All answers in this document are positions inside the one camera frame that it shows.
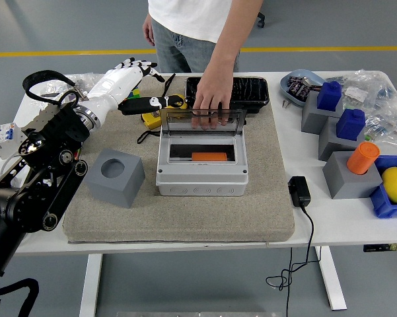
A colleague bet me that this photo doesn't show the black adapter cord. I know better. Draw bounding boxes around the black adapter cord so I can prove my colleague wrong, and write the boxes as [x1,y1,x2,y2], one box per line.
[266,204,322,317]

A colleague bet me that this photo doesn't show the person's left hand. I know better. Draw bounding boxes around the person's left hand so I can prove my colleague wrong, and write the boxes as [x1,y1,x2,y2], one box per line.
[190,67,235,130]

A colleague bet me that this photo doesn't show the orange cylinder battery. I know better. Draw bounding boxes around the orange cylinder battery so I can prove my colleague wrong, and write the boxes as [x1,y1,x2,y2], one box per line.
[191,151,228,162]
[346,141,381,176]

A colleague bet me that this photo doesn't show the yellow lemon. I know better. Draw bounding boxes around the yellow lemon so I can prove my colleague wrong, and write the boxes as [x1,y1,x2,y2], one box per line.
[382,166,397,205]

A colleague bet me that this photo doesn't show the grey block with round hole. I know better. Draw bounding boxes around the grey block with round hole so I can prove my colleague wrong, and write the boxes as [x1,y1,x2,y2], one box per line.
[85,147,146,209]
[322,151,383,200]

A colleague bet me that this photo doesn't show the person's right hand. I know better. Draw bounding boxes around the person's right hand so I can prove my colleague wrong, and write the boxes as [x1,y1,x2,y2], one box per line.
[142,15,156,46]

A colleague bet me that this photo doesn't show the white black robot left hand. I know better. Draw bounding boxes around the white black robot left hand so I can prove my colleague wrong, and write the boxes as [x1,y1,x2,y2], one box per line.
[85,57,173,123]

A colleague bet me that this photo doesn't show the brown silver packet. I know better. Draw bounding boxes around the brown silver packet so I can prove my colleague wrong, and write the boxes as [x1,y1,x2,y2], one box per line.
[300,77,323,92]

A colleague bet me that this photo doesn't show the smoked transparent box lid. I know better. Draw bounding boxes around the smoked transparent box lid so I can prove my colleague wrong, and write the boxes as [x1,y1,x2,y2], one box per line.
[159,108,248,137]

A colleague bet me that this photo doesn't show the yellow tape measure 5m label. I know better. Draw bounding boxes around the yellow tape measure 5m label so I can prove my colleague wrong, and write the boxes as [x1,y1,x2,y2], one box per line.
[161,73,189,110]

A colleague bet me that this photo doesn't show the black table control panel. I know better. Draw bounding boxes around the black table control panel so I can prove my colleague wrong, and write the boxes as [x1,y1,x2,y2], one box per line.
[363,243,397,254]

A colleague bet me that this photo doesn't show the clear bag of parts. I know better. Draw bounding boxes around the clear bag of parts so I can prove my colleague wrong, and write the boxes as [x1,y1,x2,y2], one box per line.
[363,108,397,156]
[326,69,397,112]

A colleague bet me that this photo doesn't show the light grey electrical box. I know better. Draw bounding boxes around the light grey electrical box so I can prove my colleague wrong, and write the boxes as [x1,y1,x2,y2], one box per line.
[155,133,249,198]

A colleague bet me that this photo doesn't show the grey holder block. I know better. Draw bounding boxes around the grey holder block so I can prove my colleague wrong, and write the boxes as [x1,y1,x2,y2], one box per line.
[318,116,366,162]
[301,90,344,135]

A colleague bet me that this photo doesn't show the blue plastic bin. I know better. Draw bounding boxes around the blue plastic bin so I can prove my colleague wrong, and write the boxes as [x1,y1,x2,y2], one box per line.
[369,155,397,219]

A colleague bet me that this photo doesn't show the grey-brown fabric mat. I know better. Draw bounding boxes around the grey-brown fabric mat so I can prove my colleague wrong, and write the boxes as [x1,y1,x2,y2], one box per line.
[62,75,297,244]

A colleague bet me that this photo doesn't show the white table leg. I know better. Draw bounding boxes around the white table leg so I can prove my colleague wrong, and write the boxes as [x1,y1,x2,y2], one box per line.
[79,253,103,317]
[314,246,347,311]

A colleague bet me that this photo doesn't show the person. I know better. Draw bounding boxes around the person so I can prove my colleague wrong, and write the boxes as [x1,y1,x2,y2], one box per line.
[142,0,264,130]

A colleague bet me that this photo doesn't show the black plastic tray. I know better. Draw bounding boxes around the black plastic tray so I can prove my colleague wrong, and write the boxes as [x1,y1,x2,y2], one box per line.
[184,77,270,116]

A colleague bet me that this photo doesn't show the black power adapter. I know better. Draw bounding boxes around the black power adapter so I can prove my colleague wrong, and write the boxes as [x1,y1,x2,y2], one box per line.
[287,176,312,208]

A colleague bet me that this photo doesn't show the blue stepped block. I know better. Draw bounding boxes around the blue stepped block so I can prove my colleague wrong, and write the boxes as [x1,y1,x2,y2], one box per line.
[336,108,366,141]
[316,81,343,112]

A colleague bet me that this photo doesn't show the clear bag of screws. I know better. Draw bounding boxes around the clear bag of screws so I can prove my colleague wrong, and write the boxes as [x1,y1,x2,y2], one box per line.
[36,73,102,100]

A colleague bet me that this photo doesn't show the white blue circuit breaker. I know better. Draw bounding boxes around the white blue circuit breaker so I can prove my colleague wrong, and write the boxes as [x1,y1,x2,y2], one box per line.
[0,120,17,159]

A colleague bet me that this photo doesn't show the blue-grey shallow bowl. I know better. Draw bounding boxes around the blue-grey shallow bowl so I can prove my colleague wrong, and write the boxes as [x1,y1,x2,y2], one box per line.
[279,69,326,108]

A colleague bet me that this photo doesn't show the yellow tape measure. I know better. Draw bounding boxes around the yellow tape measure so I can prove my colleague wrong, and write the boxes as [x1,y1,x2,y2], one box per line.
[137,110,163,145]

